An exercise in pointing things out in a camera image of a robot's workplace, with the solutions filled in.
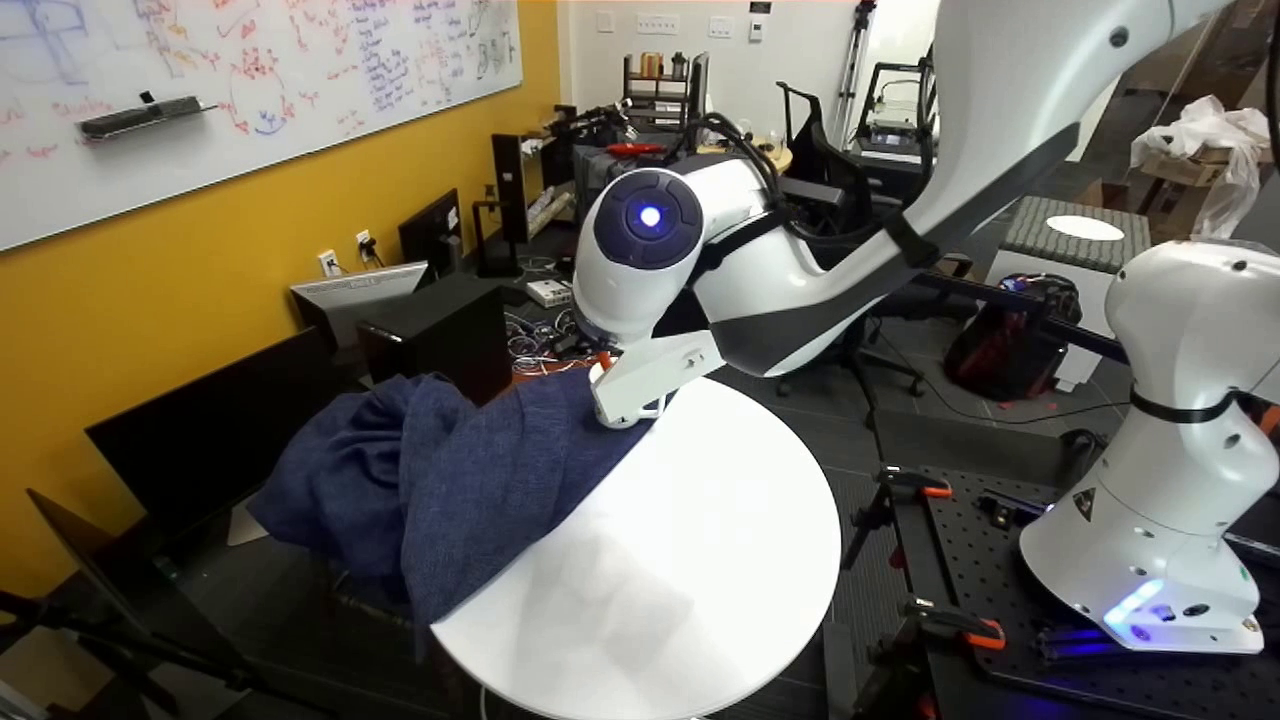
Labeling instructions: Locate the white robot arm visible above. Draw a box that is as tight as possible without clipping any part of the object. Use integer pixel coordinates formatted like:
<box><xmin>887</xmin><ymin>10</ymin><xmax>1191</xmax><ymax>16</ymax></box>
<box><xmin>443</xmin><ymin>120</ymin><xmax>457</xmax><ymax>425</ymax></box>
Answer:
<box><xmin>571</xmin><ymin>0</ymin><xmax>1280</xmax><ymax>657</ymax></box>

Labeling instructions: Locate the round white table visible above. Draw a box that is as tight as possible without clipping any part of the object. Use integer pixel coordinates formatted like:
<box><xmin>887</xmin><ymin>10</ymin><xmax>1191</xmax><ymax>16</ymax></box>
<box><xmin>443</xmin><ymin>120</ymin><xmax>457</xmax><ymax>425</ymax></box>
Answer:
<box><xmin>437</xmin><ymin>381</ymin><xmax>838</xmax><ymax>720</ymax></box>

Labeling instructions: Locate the dark blue cloth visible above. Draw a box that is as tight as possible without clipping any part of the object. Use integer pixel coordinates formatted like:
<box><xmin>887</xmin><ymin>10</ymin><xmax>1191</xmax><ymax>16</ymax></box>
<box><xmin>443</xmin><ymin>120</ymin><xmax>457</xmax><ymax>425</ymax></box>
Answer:
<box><xmin>248</xmin><ymin>372</ymin><xmax>649</xmax><ymax>623</ymax></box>

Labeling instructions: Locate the black orange-tipped clamp rear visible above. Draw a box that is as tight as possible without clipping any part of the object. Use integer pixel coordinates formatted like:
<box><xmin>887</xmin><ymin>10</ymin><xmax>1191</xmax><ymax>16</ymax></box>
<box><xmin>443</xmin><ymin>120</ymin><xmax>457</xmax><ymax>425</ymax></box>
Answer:
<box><xmin>838</xmin><ymin>467</ymin><xmax>953</xmax><ymax>569</ymax></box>

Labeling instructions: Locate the black orange-tipped clamp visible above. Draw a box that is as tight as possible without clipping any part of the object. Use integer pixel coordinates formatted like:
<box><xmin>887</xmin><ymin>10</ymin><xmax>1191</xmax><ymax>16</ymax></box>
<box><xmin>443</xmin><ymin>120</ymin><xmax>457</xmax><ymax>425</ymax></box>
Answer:
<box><xmin>838</xmin><ymin>467</ymin><xmax>953</xmax><ymax>569</ymax></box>
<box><xmin>855</xmin><ymin>595</ymin><xmax>1008</xmax><ymax>720</ymax></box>

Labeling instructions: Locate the black orange-tipped clamp front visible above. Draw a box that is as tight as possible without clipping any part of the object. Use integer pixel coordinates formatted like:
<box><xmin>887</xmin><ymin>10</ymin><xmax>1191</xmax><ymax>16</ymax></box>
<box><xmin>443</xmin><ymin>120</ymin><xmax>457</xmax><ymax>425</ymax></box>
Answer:
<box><xmin>855</xmin><ymin>595</ymin><xmax>1008</xmax><ymax>720</ymax></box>

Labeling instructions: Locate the black perforated mounting board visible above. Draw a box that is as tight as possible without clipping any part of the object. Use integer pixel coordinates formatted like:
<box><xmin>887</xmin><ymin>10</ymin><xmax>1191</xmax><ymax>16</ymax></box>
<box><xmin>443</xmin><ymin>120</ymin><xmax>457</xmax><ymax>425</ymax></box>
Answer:
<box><xmin>887</xmin><ymin>463</ymin><xmax>1280</xmax><ymax>720</ymax></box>

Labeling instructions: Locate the whiteboard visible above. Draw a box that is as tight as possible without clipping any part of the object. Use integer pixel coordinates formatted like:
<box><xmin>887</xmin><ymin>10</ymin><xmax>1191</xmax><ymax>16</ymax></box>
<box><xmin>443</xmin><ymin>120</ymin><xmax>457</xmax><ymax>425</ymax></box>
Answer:
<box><xmin>0</xmin><ymin>0</ymin><xmax>522</xmax><ymax>251</ymax></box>

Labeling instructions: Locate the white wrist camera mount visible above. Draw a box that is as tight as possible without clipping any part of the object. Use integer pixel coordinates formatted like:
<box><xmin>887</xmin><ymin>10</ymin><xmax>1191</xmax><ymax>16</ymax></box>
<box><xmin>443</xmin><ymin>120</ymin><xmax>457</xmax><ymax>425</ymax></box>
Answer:
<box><xmin>586</xmin><ymin>333</ymin><xmax>724</xmax><ymax>429</ymax></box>

